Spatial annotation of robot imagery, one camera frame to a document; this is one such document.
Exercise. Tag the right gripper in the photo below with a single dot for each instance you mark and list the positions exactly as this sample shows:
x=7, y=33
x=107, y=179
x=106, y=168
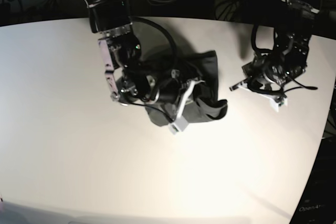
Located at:
x=179, y=123

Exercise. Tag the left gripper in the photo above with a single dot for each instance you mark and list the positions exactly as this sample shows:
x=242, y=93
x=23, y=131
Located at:
x=277, y=98

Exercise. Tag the grey T-shirt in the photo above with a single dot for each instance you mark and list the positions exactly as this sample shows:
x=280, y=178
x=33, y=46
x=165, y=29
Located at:
x=204, y=98

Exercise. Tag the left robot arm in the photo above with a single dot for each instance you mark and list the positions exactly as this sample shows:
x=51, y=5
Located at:
x=272, y=69

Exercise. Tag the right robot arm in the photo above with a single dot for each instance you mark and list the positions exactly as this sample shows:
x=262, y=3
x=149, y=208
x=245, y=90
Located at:
x=128, y=80

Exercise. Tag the black OpenArm base box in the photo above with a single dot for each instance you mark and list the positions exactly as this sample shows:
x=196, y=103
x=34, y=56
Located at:
x=317, y=203

